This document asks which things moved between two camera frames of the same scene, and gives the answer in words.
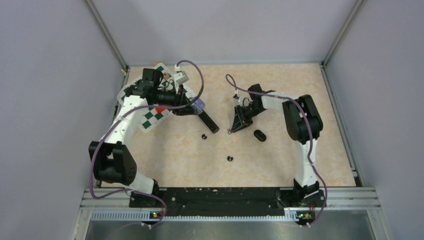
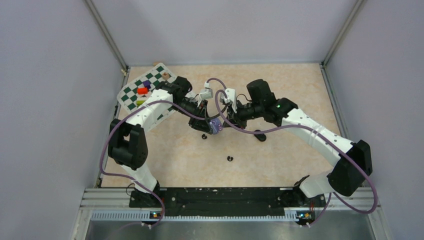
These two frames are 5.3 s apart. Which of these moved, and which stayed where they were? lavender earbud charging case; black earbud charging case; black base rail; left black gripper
Moved: left black gripper; lavender earbud charging case
Stayed: black earbud charging case; black base rail
